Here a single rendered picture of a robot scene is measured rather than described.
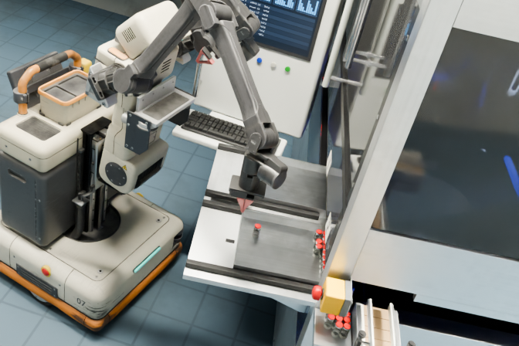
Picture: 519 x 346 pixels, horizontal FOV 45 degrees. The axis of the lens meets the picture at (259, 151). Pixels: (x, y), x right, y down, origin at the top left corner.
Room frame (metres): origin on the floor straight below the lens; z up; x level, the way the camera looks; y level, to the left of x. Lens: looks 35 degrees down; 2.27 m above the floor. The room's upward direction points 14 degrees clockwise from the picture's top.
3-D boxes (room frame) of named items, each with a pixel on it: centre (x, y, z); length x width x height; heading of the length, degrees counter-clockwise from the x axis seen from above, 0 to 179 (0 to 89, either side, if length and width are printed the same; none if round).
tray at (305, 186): (1.81, -0.16, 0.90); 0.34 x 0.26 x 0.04; 92
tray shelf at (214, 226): (1.64, -0.09, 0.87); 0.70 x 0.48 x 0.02; 2
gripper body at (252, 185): (1.39, 0.01, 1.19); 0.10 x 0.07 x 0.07; 92
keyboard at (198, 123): (2.16, 0.13, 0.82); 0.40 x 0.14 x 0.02; 82
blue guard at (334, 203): (2.31, -0.23, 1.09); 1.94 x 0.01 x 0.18; 2
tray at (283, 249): (1.47, -0.17, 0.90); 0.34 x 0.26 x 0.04; 93
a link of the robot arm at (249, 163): (1.39, 0.00, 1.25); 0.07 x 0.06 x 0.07; 55
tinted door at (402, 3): (1.56, -0.27, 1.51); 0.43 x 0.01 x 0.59; 2
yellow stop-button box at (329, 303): (1.23, -0.30, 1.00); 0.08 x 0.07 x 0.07; 92
